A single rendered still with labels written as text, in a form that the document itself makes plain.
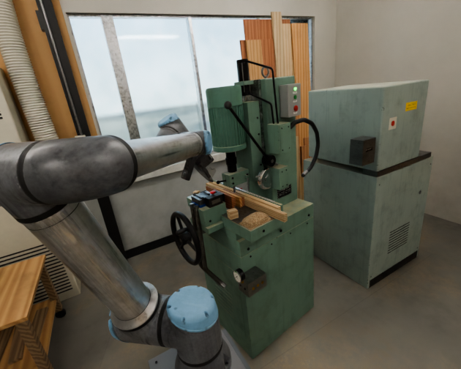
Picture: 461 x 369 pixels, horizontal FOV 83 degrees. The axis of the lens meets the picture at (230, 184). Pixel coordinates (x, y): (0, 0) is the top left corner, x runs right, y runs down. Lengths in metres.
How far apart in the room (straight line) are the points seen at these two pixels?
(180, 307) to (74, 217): 0.42
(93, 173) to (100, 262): 0.27
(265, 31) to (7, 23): 2.11
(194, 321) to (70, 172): 0.54
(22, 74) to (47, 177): 1.91
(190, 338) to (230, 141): 0.84
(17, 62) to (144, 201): 1.42
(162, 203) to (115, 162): 2.29
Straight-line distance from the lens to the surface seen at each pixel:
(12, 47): 2.41
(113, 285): 0.77
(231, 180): 1.39
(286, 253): 1.59
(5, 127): 2.29
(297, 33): 3.32
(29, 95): 2.37
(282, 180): 1.40
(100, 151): 0.51
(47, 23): 2.50
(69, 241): 0.65
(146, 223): 2.82
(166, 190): 2.75
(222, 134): 1.29
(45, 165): 0.51
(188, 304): 0.88
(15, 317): 1.85
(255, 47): 2.95
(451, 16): 3.25
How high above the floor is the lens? 1.50
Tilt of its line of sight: 20 degrees down
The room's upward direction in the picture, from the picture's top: 7 degrees counter-clockwise
